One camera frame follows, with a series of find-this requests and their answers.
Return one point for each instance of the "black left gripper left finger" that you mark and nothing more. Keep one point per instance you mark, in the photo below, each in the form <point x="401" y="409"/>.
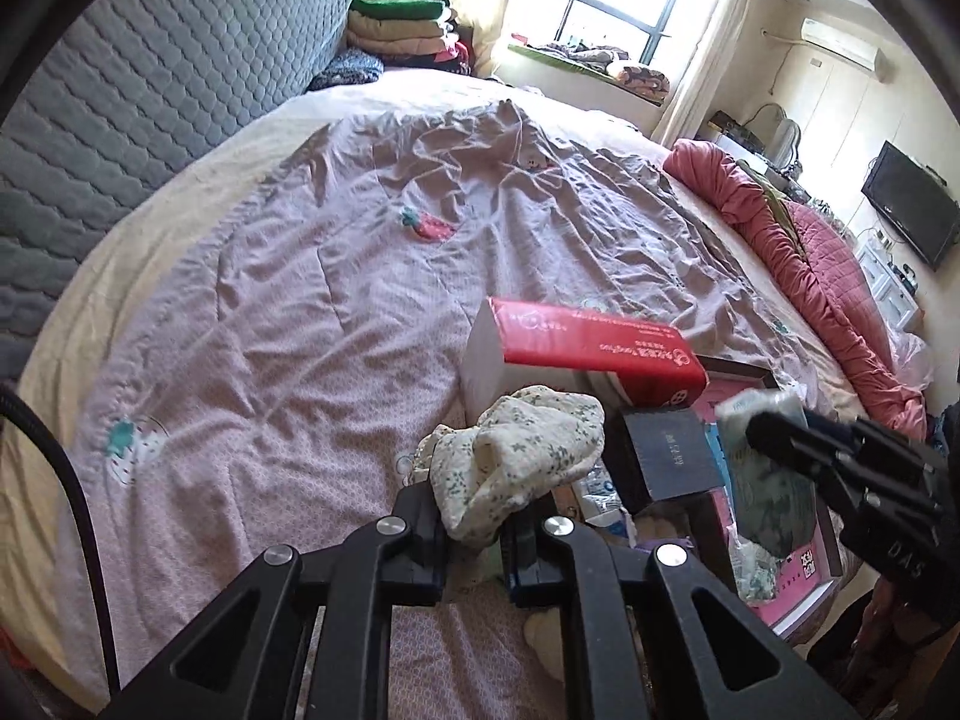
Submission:
<point x="301" y="635"/>

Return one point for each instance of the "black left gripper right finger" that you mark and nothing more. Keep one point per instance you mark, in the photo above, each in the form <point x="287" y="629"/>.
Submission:
<point x="654" y="635"/>

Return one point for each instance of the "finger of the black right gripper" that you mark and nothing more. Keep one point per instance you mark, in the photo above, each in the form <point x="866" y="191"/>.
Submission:
<point x="828" y="461"/>
<point x="817" y="423"/>

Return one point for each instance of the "teal patterned tissue packet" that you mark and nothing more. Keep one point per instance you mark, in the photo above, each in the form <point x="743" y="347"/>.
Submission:
<point x="774" y="506"/>

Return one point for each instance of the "cream floral cloth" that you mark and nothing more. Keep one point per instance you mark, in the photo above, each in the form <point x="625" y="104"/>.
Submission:
<point x="521" y="448"/>

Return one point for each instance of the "cream bunny plush toy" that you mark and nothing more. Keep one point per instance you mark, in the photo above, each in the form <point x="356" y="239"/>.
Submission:
<point x="543" y="634"/>

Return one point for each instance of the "pink book in tray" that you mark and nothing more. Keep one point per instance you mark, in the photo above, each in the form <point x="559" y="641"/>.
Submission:
<point x="791" y="595"/>

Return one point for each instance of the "dark blue small box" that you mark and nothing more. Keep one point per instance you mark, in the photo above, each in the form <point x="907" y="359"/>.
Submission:
<point x="656" y="455"/>

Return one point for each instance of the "white drawer cabinet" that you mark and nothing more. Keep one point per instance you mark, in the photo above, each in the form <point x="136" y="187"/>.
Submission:
<point x="896" y="306"/>

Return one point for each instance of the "red crumpled duvet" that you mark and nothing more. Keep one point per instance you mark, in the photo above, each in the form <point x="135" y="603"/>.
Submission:
<point x="815" y="269"/>

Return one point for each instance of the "red tissue pack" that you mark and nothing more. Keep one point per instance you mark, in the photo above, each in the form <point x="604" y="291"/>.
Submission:
<point x="625" y="363"/>

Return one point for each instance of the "pink strawberry quilt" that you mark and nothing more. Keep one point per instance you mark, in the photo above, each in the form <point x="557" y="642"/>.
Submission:
<point x="360" y="329"/>

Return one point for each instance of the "white air conditioner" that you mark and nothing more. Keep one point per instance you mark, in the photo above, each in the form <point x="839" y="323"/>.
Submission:
<point x="846" y="46"/>

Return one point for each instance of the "clothes on window sill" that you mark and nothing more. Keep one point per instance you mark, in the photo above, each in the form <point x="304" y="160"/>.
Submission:
<point x="610" y="63"/>

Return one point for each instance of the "stack of folded blankets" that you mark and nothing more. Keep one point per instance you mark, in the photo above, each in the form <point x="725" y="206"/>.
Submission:
<point x="411" y="34"/>

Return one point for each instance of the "grey quilted headboard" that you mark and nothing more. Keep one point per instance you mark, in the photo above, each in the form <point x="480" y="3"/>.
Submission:
<point x="132" y="93"/>

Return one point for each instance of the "black wall television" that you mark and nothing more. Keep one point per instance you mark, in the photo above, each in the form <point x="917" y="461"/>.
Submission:
<point x="913" y="201"/>

